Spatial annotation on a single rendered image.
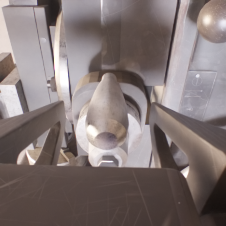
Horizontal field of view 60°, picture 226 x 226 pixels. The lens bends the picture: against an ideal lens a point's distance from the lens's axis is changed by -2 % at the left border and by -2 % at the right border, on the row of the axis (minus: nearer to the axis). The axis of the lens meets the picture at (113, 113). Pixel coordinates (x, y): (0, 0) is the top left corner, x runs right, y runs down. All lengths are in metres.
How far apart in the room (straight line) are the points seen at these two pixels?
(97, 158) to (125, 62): 0.11
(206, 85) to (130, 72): 0.10
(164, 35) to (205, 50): 0.05
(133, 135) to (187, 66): 0.10
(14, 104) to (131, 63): 0.26
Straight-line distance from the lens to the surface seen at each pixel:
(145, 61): 0.24
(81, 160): 0.84
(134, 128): 0.21
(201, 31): 0.18
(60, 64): 0.31
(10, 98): 0.42
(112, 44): 0.23
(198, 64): 0.26
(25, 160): 1.14
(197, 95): 0.28
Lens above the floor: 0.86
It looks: level
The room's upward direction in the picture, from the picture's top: 89 degrees counter-clockwise
